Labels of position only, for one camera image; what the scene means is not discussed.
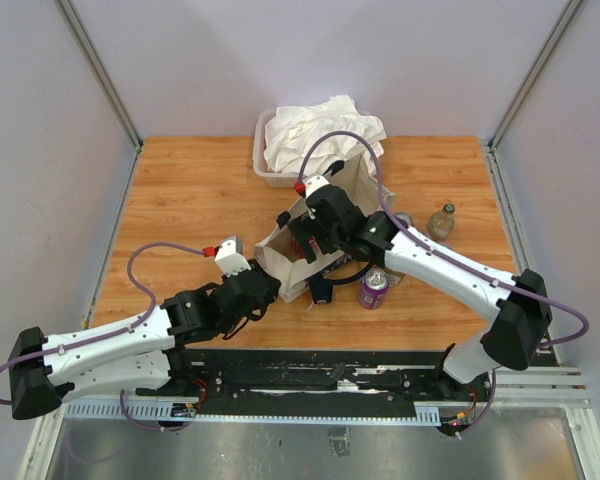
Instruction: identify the red soda can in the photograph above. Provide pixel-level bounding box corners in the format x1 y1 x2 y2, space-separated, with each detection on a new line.
394 212 413 226
292 234 305 259

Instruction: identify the cream canvas tote bag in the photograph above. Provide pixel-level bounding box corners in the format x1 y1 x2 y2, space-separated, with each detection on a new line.
254 156 398 303

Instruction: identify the purple soda can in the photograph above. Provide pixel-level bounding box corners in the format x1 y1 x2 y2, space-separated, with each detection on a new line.
358 268 390 309

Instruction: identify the clear glass bottle green cap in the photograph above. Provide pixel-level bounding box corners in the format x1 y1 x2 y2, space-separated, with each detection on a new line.
426 203 455 242

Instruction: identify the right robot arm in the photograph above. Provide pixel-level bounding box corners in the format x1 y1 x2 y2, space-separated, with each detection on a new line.
287 176 552 400

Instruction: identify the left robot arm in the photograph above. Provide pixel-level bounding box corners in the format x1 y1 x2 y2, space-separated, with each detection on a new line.
8 270 281 420

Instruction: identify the white plastic basket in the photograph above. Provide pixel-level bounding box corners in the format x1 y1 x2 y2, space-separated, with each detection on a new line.
252 109 381 189

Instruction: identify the white crumpled cloth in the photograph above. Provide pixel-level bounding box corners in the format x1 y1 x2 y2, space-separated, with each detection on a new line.
263 94 386 180

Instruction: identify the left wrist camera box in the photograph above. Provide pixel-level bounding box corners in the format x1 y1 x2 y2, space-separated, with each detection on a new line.
202 236 252 277

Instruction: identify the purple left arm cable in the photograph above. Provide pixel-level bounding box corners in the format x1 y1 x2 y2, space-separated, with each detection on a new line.
0 242 214 434

